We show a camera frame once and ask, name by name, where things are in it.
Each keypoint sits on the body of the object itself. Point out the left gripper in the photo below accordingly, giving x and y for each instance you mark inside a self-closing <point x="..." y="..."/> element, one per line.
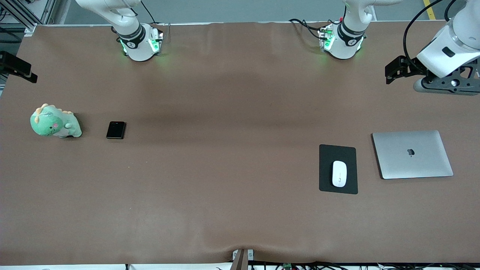
<point x="410" y="64"/>

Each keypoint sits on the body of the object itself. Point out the black phone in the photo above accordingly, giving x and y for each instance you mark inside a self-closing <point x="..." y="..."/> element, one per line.
<point x="116" y="130"/>

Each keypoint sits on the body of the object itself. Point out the white computer mouse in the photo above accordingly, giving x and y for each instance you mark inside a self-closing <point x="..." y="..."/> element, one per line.
<point x="339" y="173"/>

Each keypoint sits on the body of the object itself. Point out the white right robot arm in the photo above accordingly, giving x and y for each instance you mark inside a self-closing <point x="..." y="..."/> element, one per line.
<point x="137" y="48"/>

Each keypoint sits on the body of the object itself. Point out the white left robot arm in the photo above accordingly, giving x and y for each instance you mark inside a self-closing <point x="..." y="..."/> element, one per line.
<point x="347" y="41"/>

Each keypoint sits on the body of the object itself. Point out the black mouse pad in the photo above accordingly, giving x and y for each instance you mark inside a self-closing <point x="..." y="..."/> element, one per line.
<point x="326" y="157"/>

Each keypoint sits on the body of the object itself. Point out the green dinosaur plush toy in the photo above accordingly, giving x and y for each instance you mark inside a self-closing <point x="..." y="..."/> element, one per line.
<point x="50" y="123"/>

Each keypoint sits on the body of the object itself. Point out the yellow floor tape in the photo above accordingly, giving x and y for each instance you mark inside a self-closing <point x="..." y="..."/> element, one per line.
<point x="429" y="9"/>

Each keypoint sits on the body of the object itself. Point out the silver laptop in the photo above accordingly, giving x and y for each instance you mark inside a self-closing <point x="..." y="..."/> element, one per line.
<point x="412" y="154"/>

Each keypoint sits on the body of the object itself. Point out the brown table cover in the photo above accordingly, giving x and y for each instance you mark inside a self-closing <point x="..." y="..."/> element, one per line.
<point x="240" y="210"/>

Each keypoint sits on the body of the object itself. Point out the aluminium frame profile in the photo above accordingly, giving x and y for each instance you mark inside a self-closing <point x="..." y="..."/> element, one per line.
<point x="26" y="15"/>

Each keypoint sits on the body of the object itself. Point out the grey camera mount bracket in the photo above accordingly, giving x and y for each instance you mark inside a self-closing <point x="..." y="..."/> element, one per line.
<point x="243" y="257"/>

